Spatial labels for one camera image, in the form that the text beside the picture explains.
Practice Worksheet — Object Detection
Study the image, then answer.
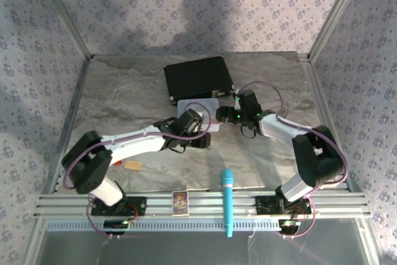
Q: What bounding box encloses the aluminium mounting rail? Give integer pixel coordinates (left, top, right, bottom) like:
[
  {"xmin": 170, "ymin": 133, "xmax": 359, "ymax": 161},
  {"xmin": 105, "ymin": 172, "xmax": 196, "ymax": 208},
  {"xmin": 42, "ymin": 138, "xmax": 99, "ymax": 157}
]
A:
[{"xmin": 33, "ymin": 189, "xmax": 373, "ymax": 220}]

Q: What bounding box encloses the right control board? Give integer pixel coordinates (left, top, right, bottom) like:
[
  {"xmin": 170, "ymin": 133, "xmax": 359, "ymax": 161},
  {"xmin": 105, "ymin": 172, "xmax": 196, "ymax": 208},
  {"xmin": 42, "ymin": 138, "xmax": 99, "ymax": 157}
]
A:
[{"xmin": 278, "ymin": 218, "xmax": 302, "ymax": 235}]

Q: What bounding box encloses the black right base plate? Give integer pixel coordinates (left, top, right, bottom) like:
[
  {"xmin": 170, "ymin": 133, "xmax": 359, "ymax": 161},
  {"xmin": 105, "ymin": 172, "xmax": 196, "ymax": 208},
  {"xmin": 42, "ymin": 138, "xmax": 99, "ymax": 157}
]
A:
[{"xmin": 255, "ymin": 195, "xmax": 313, "ymax": 217}]

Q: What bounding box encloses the small wooden block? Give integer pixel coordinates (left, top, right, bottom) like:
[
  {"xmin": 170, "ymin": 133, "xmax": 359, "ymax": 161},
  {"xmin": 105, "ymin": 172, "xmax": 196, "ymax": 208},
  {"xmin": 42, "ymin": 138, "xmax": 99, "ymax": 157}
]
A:
[{"xmin": 123, "ymin": 160, "xmax": 142, "ymax": 173}]

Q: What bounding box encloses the aluminium frame post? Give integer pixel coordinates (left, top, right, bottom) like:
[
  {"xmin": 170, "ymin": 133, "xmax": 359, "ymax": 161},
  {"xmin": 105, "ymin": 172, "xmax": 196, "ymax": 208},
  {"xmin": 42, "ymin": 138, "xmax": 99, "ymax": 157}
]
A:
[
  {"xmin": 32, "ymin": 0, "xmax": 94, "ymax": 60},
  {"xmin": 306, "ymin": 0, "xmax": 368, "ymax": 61}
]

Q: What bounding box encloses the red left base wire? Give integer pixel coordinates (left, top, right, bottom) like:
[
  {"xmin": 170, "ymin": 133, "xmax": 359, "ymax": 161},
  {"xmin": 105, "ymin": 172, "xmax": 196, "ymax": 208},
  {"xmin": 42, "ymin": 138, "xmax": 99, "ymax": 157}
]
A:
[{"xmin": 128, "ymin": 205, "xmax": 140, "ymax": 223}]

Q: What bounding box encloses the grey slotted cable duct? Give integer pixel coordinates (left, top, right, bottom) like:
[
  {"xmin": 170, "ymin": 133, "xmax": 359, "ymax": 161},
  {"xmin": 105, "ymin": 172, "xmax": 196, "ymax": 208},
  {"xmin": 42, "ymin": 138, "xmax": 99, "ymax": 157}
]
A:
[{"xmin": 45, "ymin": 217, "xmax": 285, "ymax": 233}]

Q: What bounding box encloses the aluminium table side rail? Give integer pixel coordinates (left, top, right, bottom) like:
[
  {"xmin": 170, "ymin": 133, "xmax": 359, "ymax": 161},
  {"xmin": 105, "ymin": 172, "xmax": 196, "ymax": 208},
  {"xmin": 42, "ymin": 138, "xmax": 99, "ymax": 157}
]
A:
[
  {"xmin": 43, "ymin": 56, "xmax": 92, "ymax": 194},
  {"xmin": 298, "ymin": 53, "xmax": 362, "ymax": 193}
]

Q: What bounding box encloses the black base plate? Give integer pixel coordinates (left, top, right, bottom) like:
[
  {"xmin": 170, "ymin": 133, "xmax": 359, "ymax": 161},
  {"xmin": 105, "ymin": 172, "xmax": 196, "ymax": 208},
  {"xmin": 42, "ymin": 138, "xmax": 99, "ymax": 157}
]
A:
[
  {"xmin": 255, "ymin": 195, "xmax": 313, "ymax": 217},
  {"xmin": 91, "ymin": 195, "xmax": 148, "ymax": 217}
]

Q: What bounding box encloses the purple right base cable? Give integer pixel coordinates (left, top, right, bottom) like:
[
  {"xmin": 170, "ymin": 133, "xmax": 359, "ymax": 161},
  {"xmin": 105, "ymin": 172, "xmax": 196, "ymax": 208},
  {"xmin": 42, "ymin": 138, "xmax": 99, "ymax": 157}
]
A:
[{"xmin": 280, "ymin": 195, "xmax": 318, "ymax": 239}]

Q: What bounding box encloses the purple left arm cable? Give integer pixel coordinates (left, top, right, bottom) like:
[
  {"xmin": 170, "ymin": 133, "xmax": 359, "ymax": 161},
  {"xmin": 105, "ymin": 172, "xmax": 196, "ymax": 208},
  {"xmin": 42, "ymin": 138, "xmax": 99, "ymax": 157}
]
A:
[{"xmin": 63, "ymin": 102, "xmax": 213, "ymax": 191}]

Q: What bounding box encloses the red right base wire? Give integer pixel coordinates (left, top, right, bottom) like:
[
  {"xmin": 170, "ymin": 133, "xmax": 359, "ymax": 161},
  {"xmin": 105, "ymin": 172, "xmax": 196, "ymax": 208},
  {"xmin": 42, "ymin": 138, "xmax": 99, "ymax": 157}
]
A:
[{"xmin": 292, "ymin": 205, "xmax": 306, "ymax": 221}]

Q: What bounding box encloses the cyan marker pen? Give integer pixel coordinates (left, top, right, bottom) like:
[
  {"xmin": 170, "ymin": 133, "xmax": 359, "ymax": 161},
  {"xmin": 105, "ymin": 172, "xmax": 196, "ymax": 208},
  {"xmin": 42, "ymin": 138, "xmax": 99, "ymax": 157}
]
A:
[{"xmin": 220, "ymin": 168, "xmax": 235, "ymax": 238}]

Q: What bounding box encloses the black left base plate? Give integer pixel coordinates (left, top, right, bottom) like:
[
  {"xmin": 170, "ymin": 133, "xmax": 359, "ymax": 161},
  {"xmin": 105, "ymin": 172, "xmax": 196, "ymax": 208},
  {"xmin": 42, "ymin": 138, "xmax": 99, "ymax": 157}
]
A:
[{"xmin": 91, "ymin": 195, "xmax": 148, "ymax": 217}]

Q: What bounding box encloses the black flat box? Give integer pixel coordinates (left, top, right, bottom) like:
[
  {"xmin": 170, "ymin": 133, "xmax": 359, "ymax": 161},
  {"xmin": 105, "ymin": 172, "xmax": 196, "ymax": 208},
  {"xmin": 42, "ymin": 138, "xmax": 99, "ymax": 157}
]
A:
[{"xmin": 163, "ymin": 55, "xmax": 235, "ymax": 104}]

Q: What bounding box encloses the small printed card box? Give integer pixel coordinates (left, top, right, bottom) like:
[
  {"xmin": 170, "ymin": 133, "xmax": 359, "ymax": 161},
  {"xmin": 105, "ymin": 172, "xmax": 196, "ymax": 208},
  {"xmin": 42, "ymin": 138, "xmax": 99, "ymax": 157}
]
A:
[{"xmin": 171, "ymin": 191, "xmax": 190, "ymax": 217}]

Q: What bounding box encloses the red base wire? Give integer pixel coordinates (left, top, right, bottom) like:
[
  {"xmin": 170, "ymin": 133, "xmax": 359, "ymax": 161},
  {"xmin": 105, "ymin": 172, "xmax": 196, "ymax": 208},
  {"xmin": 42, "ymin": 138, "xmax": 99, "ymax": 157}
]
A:
[
  {"xmin": 128, "ymin": 205, "xmax": 140, "ymax": 223},
  {"xmin": 292, "ymin": 205, "xmax": 306, "ymax": 221}
]

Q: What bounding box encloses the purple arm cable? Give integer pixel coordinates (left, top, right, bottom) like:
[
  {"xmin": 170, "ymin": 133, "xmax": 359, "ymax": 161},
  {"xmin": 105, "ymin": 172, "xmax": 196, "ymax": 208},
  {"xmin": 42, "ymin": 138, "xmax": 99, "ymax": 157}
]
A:
[
  {"xmin": 63, "ymin": 102, "xmax": 213, "ymax": 191},
  {"xmin": 235, "ymin": 80, "xmax": 348, "ymax": 185}
]

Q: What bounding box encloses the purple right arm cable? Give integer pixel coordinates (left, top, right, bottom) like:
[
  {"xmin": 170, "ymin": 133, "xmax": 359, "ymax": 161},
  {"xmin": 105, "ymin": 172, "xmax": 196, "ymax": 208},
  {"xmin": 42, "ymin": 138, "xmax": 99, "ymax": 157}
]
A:
[{"xmin": 235, "ymin": 80, "xmax": 348, "ymax": 185}]

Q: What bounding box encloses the left control board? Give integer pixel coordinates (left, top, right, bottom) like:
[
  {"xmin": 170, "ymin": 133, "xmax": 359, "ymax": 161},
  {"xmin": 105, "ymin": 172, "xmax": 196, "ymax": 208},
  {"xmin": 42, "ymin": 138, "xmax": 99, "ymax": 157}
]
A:
[{"xmin": 103, "ymin": 219, "xmax": 130, "ymax": 231}]

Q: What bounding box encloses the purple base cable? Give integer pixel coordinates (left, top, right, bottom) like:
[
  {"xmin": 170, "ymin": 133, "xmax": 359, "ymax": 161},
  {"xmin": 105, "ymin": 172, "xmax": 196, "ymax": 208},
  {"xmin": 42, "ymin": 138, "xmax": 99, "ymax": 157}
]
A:
[
  {"xmin": 86, "ymin": 200, "xmax": 131, "ymax": 240},
  {"xmin": 280, "ymin": 195, "xmax": 318, "ymax": 239}
]

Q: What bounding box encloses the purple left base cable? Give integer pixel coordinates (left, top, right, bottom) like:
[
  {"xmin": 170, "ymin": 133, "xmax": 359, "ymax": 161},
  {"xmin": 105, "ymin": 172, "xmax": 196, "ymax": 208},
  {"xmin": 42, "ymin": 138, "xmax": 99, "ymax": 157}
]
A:
[{"xmin": 86, "ymin": 200, "xmax": 131, "ymax": 240}]

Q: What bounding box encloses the control board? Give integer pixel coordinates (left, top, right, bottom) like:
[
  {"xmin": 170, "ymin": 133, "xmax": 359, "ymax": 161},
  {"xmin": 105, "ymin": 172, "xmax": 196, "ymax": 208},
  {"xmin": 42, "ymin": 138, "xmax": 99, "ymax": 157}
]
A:
[
  {"xmin": 103, "ymin": 219, "xmax": 130, "ymax": 231},
  {"xmin": 278, "ymin": 218, "xmax": 302, "ymax": 235}
]

